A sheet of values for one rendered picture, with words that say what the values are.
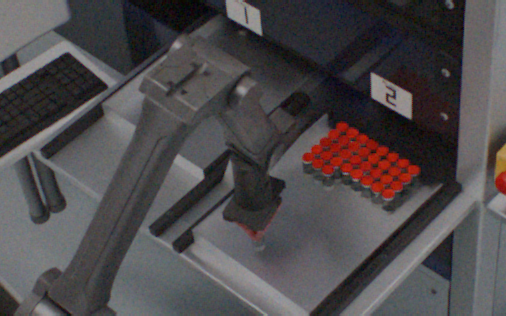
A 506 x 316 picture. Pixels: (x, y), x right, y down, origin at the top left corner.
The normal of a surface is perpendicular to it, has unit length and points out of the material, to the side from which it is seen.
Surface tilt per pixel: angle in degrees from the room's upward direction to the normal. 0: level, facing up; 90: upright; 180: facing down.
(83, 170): 0
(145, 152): 57
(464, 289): 90
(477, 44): 90
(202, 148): 0
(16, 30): 90
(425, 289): 90
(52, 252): 0
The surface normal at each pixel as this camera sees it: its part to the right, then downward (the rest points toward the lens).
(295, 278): -0.09, -0.66
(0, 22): 0.66, 0.53
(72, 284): -0.41, 0.24
